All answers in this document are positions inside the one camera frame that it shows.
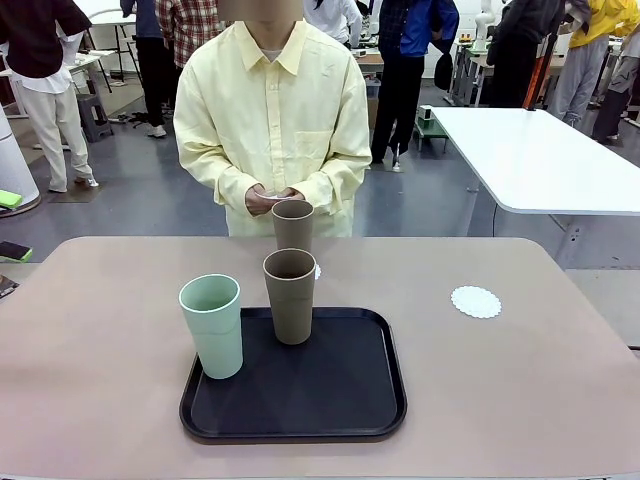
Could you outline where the mint green tall cup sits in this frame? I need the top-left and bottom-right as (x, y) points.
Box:
(178, 273), (245, 381)

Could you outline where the black hanging bag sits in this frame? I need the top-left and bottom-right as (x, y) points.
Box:
(433, 52), (454, 92)

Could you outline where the person in navy top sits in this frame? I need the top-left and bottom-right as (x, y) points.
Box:
(119, 0), (171, 140)

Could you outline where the person in yellow shirt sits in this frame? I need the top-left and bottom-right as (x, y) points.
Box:
(173, 0), (374, 239)

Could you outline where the black and green pad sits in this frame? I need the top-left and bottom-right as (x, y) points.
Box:
(0, 240), (35, 264)

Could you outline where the person in yellow jacket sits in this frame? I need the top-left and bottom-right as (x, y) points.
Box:
(547, 0), (640, 126)

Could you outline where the black plastic serving tray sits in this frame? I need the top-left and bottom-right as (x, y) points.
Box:
(178, 306), (409, 445)

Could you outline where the person's right forearm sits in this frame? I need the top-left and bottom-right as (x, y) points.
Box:
(177, 139), (259, 209)

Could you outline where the person in plaid shirt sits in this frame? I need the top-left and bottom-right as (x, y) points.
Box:
(154, 0), (224, 111)

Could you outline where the grey step stool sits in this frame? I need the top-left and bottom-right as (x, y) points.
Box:
(76, 93), (115, 144)

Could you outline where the white folding table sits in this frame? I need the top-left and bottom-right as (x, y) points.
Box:
(64, 49), (119, 96)

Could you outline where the person in blue jacket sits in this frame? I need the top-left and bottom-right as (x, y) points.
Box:
(369, 0), (460, 174)

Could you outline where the white cylindrical base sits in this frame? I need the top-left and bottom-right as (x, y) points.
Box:
(0, 107), (42, 217)

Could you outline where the small green-topped stand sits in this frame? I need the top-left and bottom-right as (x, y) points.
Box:
(413, 118), (450, 154)

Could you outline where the brown tall cup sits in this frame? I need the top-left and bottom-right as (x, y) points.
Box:
(262, 248), (318, 346)
(271, 199), (316, 253)

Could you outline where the person's right hand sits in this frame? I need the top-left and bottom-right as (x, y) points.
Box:
(244, 183), (279, 217)

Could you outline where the person's left forearm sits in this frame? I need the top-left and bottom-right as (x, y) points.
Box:
(299, 149), (374, 217)

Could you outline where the orange and black pole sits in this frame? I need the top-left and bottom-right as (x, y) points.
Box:
(522, 29), (559, 110)

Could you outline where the person in grey clothes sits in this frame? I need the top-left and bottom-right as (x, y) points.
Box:
(592, 42), (640, 146)

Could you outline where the person in white coat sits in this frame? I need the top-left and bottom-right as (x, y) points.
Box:
(303, 0), (365, 49)

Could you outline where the person in black clothes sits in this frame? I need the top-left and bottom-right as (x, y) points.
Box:
(486, 0), (569, 110)

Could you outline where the person in maroon top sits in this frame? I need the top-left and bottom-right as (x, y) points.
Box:
(0, 0), (99, 194)

